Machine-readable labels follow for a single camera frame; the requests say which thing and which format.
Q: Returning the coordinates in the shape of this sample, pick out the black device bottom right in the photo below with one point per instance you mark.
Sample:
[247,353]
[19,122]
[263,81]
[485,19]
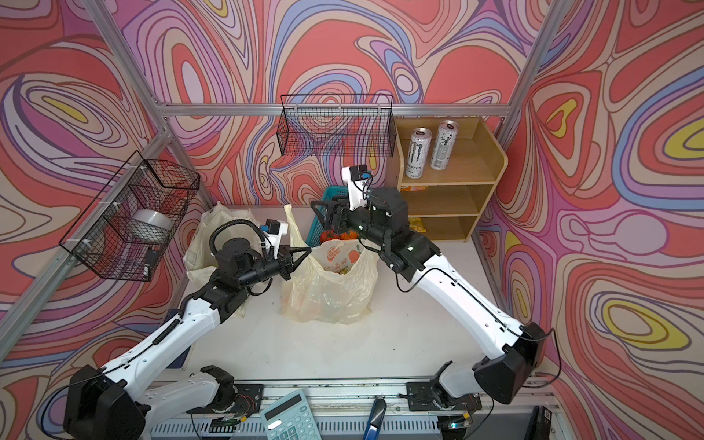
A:
[539,426]

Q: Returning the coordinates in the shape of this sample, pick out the white Monster can left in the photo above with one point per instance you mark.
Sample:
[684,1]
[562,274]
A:
[419,147]

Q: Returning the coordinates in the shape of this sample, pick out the orange toy pepper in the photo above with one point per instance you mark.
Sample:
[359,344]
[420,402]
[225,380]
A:
[350,235]

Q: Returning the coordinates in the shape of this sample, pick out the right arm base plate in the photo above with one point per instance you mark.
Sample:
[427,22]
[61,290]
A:
[426,396]

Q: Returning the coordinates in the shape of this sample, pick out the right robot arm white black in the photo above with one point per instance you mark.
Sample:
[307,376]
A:
[512,350]

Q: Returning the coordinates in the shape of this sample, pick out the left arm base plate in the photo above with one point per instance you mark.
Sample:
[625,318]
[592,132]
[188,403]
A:
[241,399]

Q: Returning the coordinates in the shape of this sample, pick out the blue handled tool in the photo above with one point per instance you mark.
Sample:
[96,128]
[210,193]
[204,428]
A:
[375,420]

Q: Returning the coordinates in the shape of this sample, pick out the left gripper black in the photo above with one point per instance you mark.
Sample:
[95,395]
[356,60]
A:
[288,266]

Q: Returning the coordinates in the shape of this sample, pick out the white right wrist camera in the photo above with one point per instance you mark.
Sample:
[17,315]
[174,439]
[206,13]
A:
[357,179]

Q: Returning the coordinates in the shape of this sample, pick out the red toy tomato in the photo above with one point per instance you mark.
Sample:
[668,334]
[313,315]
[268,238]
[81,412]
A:
[327,236]

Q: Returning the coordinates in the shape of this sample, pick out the white energy can right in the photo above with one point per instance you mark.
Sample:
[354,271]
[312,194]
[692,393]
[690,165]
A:
[446,137]

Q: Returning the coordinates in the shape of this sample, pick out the teal plastic basket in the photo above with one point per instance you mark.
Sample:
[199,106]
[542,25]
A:
[317,228]

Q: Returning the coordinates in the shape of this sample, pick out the teal calculator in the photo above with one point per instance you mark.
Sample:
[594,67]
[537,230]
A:
[290,418]

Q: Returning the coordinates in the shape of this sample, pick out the yellowish plastic grocery bag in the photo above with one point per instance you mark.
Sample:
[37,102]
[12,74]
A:
[334,284]

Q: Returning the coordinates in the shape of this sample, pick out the silver tape roll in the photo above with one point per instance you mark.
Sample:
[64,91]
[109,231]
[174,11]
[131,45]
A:
[149,226]

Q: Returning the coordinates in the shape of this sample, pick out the yellow chip packet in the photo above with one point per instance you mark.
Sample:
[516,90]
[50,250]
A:
[417,225]

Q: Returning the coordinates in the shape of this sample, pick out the black wire basket back wall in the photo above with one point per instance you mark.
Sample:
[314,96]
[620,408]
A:
[357,125]

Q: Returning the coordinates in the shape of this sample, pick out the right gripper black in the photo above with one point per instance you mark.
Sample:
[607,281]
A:
[339,208]

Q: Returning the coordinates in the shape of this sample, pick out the black wire basket wall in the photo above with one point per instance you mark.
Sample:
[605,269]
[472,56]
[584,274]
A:
[127,229]
[357,125]

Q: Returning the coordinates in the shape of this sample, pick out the wooden shelf unit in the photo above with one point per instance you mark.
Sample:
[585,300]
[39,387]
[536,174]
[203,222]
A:
[449,202]

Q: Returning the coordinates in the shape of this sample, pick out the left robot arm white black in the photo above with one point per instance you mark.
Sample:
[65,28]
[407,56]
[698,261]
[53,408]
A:
[116,401]

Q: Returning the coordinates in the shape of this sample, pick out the black wire basket left wall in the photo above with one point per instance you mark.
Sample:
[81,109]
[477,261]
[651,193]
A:
[127,229]

